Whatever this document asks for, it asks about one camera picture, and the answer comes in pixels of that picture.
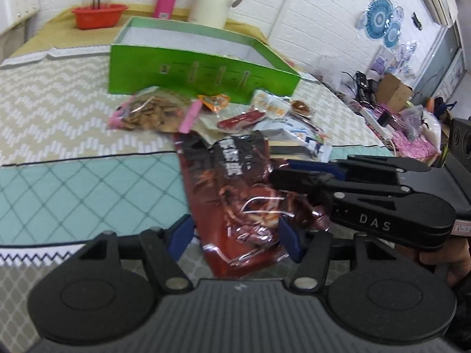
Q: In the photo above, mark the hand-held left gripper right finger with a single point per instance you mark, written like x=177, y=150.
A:
x=290, y=241

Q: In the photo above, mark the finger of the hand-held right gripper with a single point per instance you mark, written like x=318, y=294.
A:
x=298, y=182
x=312, y=165

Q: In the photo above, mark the round pastry packet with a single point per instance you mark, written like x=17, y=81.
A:
x=300, y=107

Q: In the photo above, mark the yellow cloth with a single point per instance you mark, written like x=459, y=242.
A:
x=55, y=33

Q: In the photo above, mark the white appliance with screen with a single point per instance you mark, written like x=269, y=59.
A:
x=16, y=7

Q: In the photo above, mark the clear bag of crackers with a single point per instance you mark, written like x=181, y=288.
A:
x=154, y=112

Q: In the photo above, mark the orange snack packet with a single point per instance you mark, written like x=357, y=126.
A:
x=215, y=102

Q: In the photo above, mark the brown cardboard box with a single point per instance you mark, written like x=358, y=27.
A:
x=393, y=90

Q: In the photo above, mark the blue round paper fan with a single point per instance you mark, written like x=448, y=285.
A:
x=379, y=14
x=393, y=33

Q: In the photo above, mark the purple wall poster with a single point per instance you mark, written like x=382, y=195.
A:
x=384, y=60

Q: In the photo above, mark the teal and beige patterned mat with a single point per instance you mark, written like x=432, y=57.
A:
x=73, y=176

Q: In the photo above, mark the dark snack bar packet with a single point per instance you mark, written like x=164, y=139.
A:
x=289, y=147

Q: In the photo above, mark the pink shredded paper pile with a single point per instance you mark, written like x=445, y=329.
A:
x=412, y=147

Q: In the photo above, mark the dark red snack bag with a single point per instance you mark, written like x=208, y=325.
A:
x=228, y=191

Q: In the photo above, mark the person's right hand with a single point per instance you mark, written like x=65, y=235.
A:
x=445, y=261

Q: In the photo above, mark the clear yellow-print snack packet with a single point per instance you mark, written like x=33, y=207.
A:
x=270, y=104

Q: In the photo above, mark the red plastic basin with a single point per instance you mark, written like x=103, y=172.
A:
x=97, y=16

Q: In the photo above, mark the green cardboard box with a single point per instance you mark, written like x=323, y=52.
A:
x=165, y=70

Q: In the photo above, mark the red sausage stick packet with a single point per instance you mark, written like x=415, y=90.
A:
x=239, y=119

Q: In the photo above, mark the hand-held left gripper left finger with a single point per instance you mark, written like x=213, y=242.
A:
x=182, y=236

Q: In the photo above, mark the white cartoon snack bag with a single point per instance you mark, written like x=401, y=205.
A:
x=290, y=128

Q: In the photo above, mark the clear plastic bag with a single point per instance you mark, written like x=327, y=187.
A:
x=415, y=117

